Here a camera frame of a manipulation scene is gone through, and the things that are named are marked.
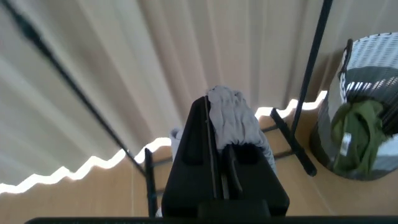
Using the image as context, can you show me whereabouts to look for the beige curtain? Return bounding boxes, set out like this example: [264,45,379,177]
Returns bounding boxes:
[0,0,398,195]

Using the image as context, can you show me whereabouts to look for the white laundry basket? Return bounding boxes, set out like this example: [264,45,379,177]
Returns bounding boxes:
[309,32,398,182]

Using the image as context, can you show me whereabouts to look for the green garment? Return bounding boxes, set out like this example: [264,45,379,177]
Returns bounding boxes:
[329,99,390,179]

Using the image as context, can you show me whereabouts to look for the pale grey shorts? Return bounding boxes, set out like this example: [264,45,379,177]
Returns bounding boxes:
[155,85,278,218]

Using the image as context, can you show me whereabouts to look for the black clothes rack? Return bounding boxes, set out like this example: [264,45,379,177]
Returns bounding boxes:
[0,0,334,218]

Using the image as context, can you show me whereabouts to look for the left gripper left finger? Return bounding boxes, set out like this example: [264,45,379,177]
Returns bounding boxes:
[161,95,222,218]

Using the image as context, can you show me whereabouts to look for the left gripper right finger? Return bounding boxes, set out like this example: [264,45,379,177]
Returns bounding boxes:
[222,143,290,217]

